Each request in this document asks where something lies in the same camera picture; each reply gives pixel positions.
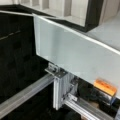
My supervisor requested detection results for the black drawer box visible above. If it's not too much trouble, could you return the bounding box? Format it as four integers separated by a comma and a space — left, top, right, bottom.
0, 0, 116, 34

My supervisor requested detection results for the orange black clamp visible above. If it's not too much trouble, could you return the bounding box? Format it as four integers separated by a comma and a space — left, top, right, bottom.
94, 79, 117, 100

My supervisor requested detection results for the aluminium frame rail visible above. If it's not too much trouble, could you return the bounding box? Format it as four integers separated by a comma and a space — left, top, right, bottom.
0, 65, 113, 120

